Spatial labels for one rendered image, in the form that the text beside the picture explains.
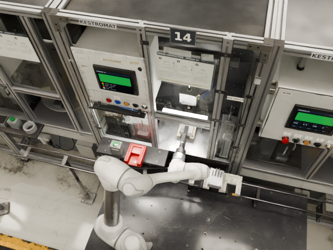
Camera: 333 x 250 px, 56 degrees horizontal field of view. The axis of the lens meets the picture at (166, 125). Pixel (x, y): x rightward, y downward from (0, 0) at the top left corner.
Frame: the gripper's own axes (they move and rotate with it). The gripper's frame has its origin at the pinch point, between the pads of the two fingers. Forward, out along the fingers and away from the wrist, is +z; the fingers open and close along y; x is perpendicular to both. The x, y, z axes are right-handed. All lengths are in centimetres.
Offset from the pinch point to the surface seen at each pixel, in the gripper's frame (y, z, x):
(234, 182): -14, -25, -42
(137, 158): -8.5, -26.6, 30.8
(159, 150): -9.4, -14.9, 16.9
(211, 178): -7.7, -29.6, -25.4
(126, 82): 65, -17, 32
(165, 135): -9.4, -1.4, 16.2
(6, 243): -99, -96, 147
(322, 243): -100, -24, -133
